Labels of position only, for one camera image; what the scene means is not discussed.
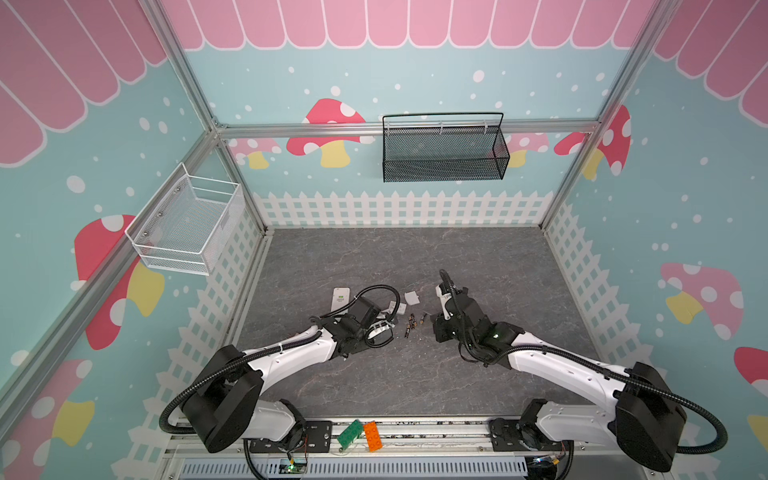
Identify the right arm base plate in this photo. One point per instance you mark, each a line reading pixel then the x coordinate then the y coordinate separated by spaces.
pixel 514 435

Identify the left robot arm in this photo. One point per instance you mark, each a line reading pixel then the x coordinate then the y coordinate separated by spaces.
pixel 223 404

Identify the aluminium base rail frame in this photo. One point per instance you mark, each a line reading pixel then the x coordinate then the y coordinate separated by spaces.
pixel 441 447

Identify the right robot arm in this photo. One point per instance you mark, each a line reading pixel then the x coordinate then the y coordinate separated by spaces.
pixel 630 408

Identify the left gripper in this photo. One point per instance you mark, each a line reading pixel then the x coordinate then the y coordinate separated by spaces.
pixel 363 345

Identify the green toy brick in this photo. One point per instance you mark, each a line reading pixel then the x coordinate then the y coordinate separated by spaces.
pixel 350 434

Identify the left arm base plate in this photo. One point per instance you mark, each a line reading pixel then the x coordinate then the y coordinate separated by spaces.
pixel 312 437

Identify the orange toy brick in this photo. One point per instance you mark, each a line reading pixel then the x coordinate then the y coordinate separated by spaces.
pixel 372 436

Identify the black mesh wall basket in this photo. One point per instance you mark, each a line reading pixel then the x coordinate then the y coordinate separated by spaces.
pixel 441 147

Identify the white wire wall basket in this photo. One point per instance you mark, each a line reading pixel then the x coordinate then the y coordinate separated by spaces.
pixel 187 223

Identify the white remote control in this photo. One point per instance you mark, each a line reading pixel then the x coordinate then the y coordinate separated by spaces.
pixel 341 297

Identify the small green circuit board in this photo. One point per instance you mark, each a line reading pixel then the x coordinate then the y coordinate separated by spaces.
pixel 293 467

